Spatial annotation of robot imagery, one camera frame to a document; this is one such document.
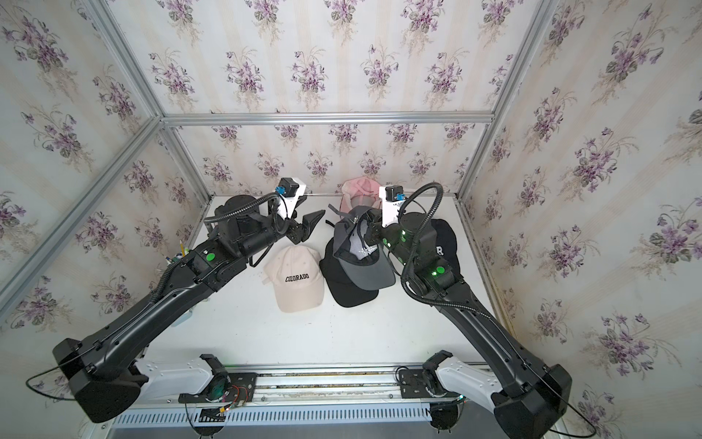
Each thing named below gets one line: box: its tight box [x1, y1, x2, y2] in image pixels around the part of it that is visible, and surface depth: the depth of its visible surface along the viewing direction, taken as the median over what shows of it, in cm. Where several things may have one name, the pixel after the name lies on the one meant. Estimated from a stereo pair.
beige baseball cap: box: [261, 246, 325, 313], surface depth 92 cm
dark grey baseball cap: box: [328, 203, 397, 291], surface depth 78 cm
